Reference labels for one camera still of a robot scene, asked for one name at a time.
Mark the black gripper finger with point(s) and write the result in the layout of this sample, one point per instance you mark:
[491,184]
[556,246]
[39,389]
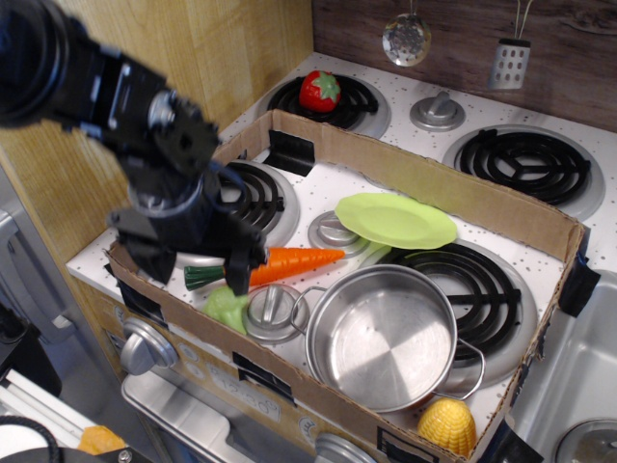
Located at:
[154,259]
[240,265]

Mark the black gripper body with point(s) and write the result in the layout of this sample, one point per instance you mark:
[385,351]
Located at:
[171,212]

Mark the green toy broccoli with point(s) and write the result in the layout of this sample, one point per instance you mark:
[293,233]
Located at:
[227,308]

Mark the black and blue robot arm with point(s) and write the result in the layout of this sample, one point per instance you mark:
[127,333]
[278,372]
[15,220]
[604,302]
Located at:
[52,70]

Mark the orange toy carrot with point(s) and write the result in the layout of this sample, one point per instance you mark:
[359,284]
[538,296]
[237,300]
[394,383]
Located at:
[281,264]

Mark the front left black burner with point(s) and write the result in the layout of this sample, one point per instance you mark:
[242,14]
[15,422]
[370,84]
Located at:
[271,206]

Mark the black burner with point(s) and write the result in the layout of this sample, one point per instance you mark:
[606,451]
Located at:
[362,109]
[495,311]
[271,206]
[540,163]

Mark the silver knob front centre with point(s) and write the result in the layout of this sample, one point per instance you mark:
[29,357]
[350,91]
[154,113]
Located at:
[275,314]

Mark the silver oven front knob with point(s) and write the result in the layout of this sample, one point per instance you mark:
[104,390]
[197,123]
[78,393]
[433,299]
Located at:
[145,348]

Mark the silver oven knob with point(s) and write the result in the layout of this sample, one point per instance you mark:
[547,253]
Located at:
[145,348]
[331,448]

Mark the silver knob middle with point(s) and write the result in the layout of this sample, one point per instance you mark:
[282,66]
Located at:
[327,232]

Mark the brown cardboard fence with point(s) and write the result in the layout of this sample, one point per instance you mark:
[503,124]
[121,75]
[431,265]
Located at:
[308,408]

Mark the light green plastic plate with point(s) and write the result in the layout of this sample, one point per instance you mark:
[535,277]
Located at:
[396,221]

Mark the red toy strawberry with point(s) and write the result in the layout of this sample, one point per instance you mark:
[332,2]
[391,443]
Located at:
[320,92]

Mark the back left black burner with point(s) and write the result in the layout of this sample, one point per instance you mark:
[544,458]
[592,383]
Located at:
[362,109]

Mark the orange object lower left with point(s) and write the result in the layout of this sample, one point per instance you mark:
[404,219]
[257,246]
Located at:
[99,439]

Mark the silver knob back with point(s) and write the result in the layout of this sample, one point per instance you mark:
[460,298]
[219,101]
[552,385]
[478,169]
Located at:
[438,113]

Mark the front right black burner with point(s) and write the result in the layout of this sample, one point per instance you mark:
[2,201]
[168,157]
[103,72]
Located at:
[495,311]

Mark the yellow toy corn cob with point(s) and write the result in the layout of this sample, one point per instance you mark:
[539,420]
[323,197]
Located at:
[449,423]

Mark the hanging metal skimmer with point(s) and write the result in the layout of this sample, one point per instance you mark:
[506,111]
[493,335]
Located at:
[407,38]

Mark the back right black burner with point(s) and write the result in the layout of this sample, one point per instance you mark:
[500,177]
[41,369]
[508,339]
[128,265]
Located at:
[540,163]

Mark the hanging metal spatula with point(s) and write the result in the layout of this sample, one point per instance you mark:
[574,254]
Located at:
[512,55]

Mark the steel sink basin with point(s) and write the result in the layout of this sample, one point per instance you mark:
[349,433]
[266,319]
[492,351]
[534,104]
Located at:
[574,382]

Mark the silver sink drain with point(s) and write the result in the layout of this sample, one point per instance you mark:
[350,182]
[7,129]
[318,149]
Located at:
[588,442]

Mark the steel pot with handles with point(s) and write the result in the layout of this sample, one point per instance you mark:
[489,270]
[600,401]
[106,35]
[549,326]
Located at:
[384,336]

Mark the silver oven door handle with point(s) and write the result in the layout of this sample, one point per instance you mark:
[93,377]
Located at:
[207,428]

